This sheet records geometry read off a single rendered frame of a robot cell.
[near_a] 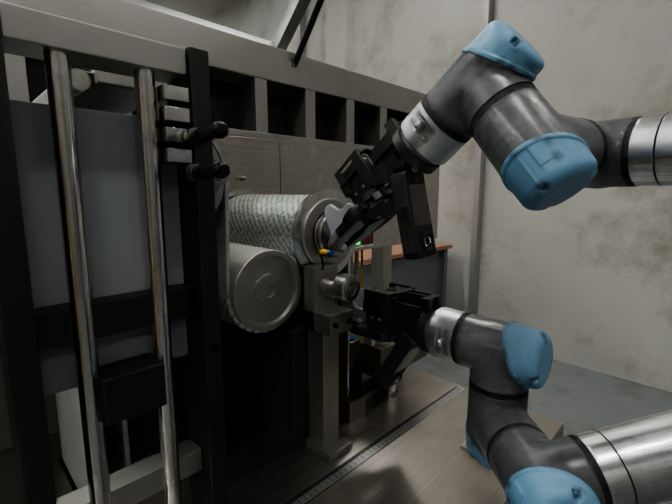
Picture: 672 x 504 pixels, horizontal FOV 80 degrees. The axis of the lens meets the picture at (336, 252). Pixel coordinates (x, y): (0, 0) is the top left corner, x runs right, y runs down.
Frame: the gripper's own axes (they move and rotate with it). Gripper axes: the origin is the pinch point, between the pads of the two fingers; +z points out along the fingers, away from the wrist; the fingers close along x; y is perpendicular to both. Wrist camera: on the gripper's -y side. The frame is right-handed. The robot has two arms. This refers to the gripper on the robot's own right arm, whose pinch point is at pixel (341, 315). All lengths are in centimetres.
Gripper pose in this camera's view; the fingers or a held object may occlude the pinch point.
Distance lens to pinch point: 75.3
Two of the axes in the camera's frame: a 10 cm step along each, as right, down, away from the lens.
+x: -7.1, 1.1, -7.0
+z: -7.1, -1.1, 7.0
